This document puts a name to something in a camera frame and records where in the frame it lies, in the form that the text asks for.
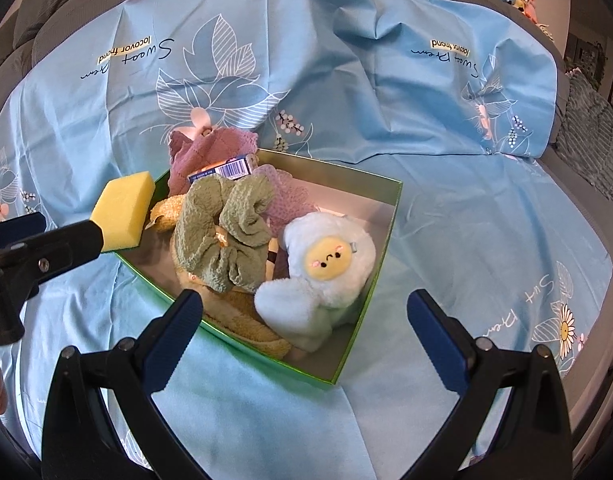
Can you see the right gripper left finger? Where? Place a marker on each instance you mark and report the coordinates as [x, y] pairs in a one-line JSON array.
[[79, 439]]

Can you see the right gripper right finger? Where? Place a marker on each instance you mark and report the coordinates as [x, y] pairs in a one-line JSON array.
[[533, 439]]

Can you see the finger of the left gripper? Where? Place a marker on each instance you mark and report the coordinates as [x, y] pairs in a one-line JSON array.
[[19, 228], [39, 258]]

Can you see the green yellow sponge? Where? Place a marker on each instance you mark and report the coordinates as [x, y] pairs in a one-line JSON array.
[[121, 210]]

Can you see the olive green scrunchie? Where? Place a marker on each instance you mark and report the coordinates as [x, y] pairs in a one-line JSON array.
[[221, 236]]

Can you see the cream white towel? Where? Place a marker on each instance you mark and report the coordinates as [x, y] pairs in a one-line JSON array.
[[233, 313]]

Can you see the light blue plush toy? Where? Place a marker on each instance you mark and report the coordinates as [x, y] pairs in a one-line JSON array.
[[330, 259]]

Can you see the yellow fuzzy pouch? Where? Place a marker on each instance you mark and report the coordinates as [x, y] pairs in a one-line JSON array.
[[164, 214]]

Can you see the orange blue tissue pack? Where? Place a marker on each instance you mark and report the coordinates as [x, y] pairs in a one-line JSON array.
[[231, 169]]

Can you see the green cardboard box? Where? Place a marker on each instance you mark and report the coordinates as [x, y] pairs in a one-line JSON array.
[[284, 251]]

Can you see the grey knit cushion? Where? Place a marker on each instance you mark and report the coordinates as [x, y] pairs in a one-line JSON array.
[[585, 138]]

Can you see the light blue floral sheet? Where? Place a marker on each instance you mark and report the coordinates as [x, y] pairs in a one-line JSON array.
[[452, 99]]

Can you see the dark wall shelf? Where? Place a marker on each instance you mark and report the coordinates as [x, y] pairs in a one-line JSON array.
[[592, 60]]

